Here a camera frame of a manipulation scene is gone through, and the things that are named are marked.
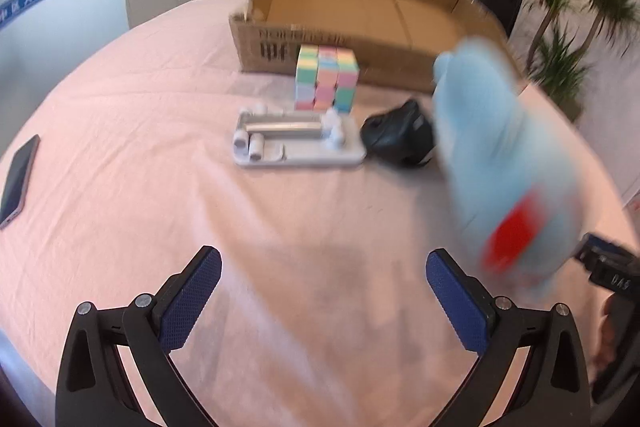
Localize pink tablecloth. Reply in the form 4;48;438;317
0;0;640;427

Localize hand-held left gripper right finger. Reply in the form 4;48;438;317
426;248;593;427

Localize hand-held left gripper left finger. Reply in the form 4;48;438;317
55;246;222;427

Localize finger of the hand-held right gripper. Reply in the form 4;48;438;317
574;233;640;293

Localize person's right hand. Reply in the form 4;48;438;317
599;294;623;370

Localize cardboard box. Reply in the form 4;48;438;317
229;0;526;95

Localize pastel puzzle cube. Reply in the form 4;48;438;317
294;45;361;114

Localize smartphone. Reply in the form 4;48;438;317
0;134;41;230

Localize white folding phone stand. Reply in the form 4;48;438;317
232;104;368;168

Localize black computer mouse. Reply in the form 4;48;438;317
360;99;436;168

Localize green palm plant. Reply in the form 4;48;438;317
520;0;640;122

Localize blue plush toy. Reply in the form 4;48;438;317
431;38;583;295

